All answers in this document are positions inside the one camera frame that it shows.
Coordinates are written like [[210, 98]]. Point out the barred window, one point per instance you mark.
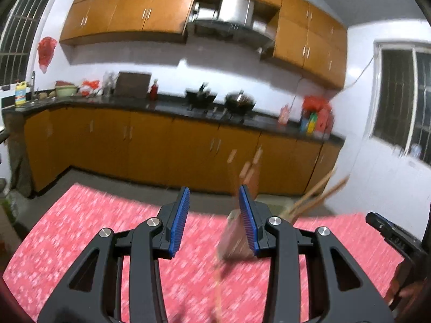
[[17, 38], [402, 107]]

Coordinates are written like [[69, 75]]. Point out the black wok with utensil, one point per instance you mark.
[[201, 98]]

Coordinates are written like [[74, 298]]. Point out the wooden upper cabinets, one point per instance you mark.
[[294, 34]]

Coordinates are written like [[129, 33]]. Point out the right barred window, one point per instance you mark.
[[402, 107]]

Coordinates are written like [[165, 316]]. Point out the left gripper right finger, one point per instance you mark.
[[338, 288]]

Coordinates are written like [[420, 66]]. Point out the wooden cabinets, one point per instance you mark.
[[294, 34], [169, 151]]

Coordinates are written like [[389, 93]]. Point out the left barred window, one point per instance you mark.
[[17, 38]]

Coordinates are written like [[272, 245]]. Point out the dark cutting board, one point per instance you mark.
[[132, 85]]

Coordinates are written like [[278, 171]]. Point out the wooden lower cabinets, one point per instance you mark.
[[169, 151]]

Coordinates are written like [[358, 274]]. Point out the yellow detergent bottle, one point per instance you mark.
[[20, 93]]

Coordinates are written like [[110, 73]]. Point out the red hanging plastic bag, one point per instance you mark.
[[46, 49]]

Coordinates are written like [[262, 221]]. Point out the red sauce bottle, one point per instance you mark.
[[153, 92]]

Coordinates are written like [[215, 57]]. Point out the red floral tablecloth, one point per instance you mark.
[[187, 280]]

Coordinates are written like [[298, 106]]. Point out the steel range hood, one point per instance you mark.
[[245, 22]]

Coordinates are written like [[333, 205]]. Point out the right hand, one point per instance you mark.
[[401, 286]]

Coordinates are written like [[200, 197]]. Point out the orange plastic bag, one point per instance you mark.
[[89, 88]]

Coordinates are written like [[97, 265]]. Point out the green bowl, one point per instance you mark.
[[66, 90]]

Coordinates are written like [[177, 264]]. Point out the beige perforated utensil holder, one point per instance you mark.
[[244, 235]]

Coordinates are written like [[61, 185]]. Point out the red containers with bag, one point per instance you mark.
[[317, 118]]

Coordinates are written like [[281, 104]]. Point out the black wok with lid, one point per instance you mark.
[[239, 103]]

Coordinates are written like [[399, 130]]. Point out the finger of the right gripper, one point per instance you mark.
[[398, 238]]

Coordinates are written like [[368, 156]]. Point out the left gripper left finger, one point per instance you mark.
[[90, 290]]

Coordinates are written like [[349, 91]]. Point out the pink bottle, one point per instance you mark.
[[283, 117]]

